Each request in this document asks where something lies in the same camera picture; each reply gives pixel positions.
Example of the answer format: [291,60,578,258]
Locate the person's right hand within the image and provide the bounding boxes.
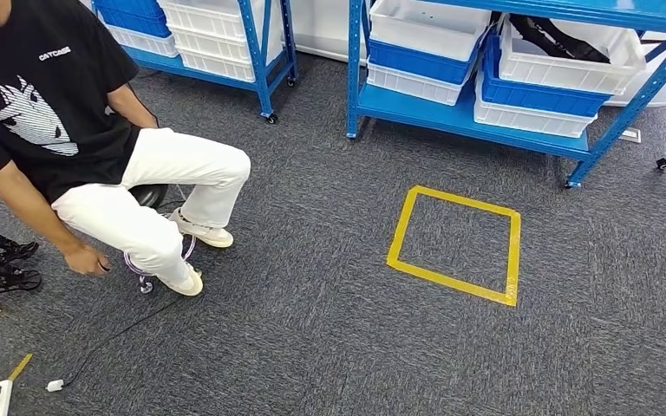
[62,244,111,278]

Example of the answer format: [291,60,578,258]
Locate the blue metal shelf rack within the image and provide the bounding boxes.
[345,0,666,190]

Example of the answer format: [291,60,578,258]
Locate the black humanoid robot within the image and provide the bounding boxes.
[0,217,42,301]

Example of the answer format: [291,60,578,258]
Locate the chrome stool with black seat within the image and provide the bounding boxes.
[123,183,198,295]

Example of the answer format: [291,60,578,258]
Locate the short yellow tape strip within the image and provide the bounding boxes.
[7,352,34,383]

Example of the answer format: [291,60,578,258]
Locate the person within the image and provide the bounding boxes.
[0,0,252,298]

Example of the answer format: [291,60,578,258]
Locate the yellow floor tape square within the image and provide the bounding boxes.
[385,184,523,308]

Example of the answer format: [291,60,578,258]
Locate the black trim strips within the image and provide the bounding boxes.
[507,12,613,64]

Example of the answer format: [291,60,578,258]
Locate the black floor cable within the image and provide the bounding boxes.
[62,296,185,387]

